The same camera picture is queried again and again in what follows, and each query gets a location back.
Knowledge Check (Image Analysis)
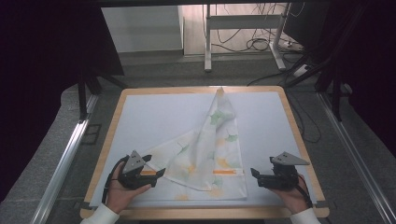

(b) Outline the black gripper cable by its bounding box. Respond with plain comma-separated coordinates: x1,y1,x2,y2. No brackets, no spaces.
295,173,314,209
102,154,131,205

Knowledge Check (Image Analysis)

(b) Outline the white leaf print cloth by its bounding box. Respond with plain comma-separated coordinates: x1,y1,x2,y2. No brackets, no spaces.
143,87,248,202

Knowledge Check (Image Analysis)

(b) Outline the white cabinet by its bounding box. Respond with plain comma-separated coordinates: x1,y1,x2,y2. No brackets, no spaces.
100,5,185,54

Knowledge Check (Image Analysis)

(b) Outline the person's right hand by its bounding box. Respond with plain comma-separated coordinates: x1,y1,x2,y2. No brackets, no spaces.
269,175,312,216

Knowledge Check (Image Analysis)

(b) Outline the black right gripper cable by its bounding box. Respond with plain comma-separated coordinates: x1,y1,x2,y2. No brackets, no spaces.
295,173,314,209

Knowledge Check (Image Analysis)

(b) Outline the person's left hand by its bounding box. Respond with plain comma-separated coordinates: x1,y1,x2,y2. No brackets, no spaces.
106,171,152,215

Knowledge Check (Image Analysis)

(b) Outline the dark curtain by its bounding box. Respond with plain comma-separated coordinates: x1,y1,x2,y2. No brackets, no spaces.
0,0,126,203
306,0,396,158

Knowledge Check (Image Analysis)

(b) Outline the aluminium rail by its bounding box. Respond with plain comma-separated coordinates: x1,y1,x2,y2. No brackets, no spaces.
30,92,101,224
317,91,396,224

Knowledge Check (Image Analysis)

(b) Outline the white power strip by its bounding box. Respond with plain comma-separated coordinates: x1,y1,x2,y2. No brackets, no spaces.
280,39,304,52

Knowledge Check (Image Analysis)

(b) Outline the black metal stand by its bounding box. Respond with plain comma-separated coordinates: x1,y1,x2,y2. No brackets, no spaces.
283,4,354,123
77,67,129,123

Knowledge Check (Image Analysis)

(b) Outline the dark floor hatch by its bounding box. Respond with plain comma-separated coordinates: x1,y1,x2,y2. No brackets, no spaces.
80,123,103,146

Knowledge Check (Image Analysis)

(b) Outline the black floor cable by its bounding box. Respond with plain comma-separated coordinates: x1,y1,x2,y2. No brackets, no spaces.
247,70,322,145

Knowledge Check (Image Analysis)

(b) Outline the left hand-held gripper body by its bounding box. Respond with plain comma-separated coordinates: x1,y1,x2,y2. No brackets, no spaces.
117,149,157,191

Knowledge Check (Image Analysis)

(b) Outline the tangle of black cables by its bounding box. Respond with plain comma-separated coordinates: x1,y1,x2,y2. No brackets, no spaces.
214,3,283,54

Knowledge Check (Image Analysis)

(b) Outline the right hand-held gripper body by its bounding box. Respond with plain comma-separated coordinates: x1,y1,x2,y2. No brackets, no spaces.
264,151,311,191

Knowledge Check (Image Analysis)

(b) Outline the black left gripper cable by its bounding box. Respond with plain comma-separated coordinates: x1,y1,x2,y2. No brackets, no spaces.
102,154,131,205

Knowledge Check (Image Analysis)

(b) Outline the white metal desk frame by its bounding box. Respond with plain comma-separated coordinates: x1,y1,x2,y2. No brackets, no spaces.
204,3,288,73

